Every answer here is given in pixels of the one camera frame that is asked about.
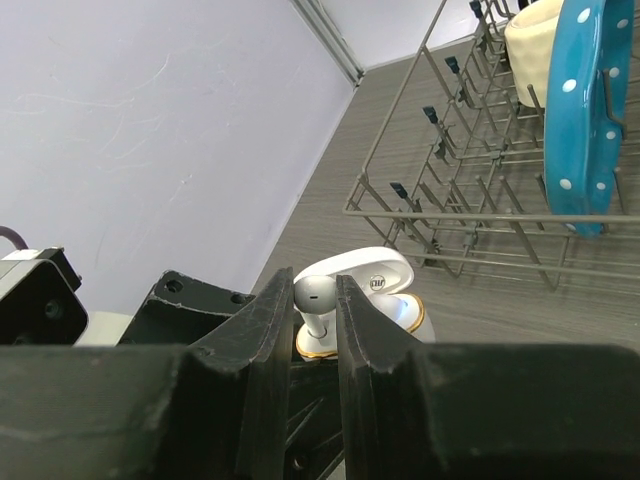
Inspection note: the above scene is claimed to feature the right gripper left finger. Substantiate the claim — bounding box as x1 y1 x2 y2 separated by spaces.
0 267 295 480

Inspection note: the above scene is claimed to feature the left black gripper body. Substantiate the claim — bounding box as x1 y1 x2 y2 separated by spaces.
117 269 346 480

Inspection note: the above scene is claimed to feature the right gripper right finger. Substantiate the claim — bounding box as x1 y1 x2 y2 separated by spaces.
336 276 639 479

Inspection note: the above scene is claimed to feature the white earbud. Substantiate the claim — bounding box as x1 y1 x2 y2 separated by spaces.
294 275 336 338

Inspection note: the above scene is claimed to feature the white charging case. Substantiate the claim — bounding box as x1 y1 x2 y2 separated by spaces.
294 246 436 361

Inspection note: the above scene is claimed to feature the blue plate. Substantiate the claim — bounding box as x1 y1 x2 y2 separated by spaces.
544 0 635 238

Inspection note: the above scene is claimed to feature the cream textured mug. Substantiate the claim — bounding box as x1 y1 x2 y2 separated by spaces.
504 0 563 108

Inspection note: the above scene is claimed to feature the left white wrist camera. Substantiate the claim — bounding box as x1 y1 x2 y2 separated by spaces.
1 244 133 347

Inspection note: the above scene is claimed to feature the grey wire dish rack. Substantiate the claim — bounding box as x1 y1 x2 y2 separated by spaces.
343 1 639 295

